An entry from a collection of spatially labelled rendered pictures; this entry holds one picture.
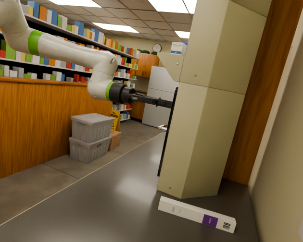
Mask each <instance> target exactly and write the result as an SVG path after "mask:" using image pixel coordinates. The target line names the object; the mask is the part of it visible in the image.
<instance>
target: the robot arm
mask: <svg viewBox="0 0 303 242"><path fill-rule="evenodd" d="M0 29H1V31H2V34H3V36H4V39H5V41H6V43H7V44H8V45H9V46H10V47H11V48H12V49H14V50H16V51H19V52H23V53H27V54H31V55H35V56H40V57H41V58H47V59H53V60H59V61H65V62H69V63H73V64H76V65H80V66H83V67H86V68H90V69H92V70H93V73H92V76H91V78H90V81H89V83H88V93H89V95H90V96H91V97H92V98H94V99H96V100H108V101H112V102H116V103H118V105H119V104H124V103H128V104H132V103H133V102H134V101H135V102H141V103H147V104H152V105H156V107H157V106H161V107H165V108H170V109H171V107H172V101H169V100H164V99H161V97H160V98H155V97H150V96H147V95H144V94H142V93H136V91H135V89H134V88H132V87H128V86H127V85H126V84H124V83H123V80H121V83H116V82H113V78H114V75H115V72H116V69H117V67H118V60H117V58H116V56H115V55H114V54H113V53H111V52H108V51H102V50H96V49H91V48H87V47H83V46H80V45H77V44H73V43H70V42H67V41H65V40H62V39H60V38H57V37H55V36H52V35H50V34H48V33H43V32H41V31H38V30H35V29H32V28H30V27H29V26H28V24H27V21H26V19H25V16H24V13H23V9H22V6H21V3H20V1H19V0H0Z"/></svg>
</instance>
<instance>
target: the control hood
mask: <svg viewBox="0 0 303 242"><path fill-rule="evenodd" d="M157 56H158V57H159V59H160V60H161V62H162V64H163V65H164V67H165V68H166V70H167V71H168V73H169V75H170V76H171V78H172V79H173V80H174V81H176V82H180V78H181V73H182V68H183V63H184V59H185V56H183V55H176V54H169V53H162V52H158V53H157Z"/></svg>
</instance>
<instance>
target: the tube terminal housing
mask: <svg viewBox="0 0 303 242"><path fill-rule="evenodd" d="M266 19H267V18H266V17H264V16H262V15H260V14H258V13H256V12H253V11H251V10H249V9H247V8H245V7H243V6H241V5H238V4H236V3H234V2H232V1H230V0H197V2H196V7H195V12H194V16H193V20H192V25H191V30H190V35H189V40H188V45H187V50H186V54H185V59H184V63H183V68H182V73H181V78H180V82H179V86H178V91H177V97H176V101H175V106H174V111H173V116H172V120H171V125H170V129H169V134H168V139H167V143H166V148H165V152H164V158H163V163H162V167H161V172H160V177H159V181H158V186H157V190H159V191H161V192H164V193H166V194H169V195H172V196H175V197H177V198H180V199H185V198H194V197H204V196H214V195H217V193H218V190H219V186H220V183H221V179H222V176H223V172H224V169H225V165H226V162H227V157H228V154H229V151H230V147H231V144H232V140H233V136H234V133H235V129H236V126H237V123H238V119H239V116H240V111H241V108H242V104H243V101H244V98H245V94H246V90H247V87H248V83H249V80H250V76H251V73H252V70H253V65H254V62H255V58H256V55H257V51H258V48H259V44H260V41H261V37H262V34H263V30H264V27H265V23H266Z"/></svg>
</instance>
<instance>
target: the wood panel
mask: <svg viewBox="0 0 303 242"><path fill-rule="evenodd" d="M302 9H303V0H272V1H271V5H270V8H269V12H268V15H267V19H266V23H265V27H264V30H263V34H262V37H261V41H260V44H259V48H258V51H257V55H256V58H255V62H254V65H253V69H252V73H251V76H250V80H249V83H248V87H247V90H246V94H245V98H244V101H243V104H242V108H241V111H240V116H239V119H238V123H237V126H236V129H235V133H234V136H233V140H232V144H231V147H230V151H229V154H228V157H227V162H226V165H225V169H224V172H223V176H222V178H225V179H228V180H231V181H235V182H238V183H241V184H244V185H248V182H249V179H250V175H251V172H252V169H253V166H254V163H255V159H256V156H257V153H258V150H259V147H260V143H261V140H262V137H263V134H264V131H265V127H266V124H267V121H268V118H269V114H270V111H271V108H272V105H273V102H274V99H275V96H276V92H277V89H278V85H279V82H280V80H281V76H282V73H283V70H284V67H285V64H286V60H287V57H288V54H289V51H290V47H291V44H292V41H293V38H294V35H295V31H296V28H297V25H298V22H299V19H300V16H301V13H302Z"/></svg>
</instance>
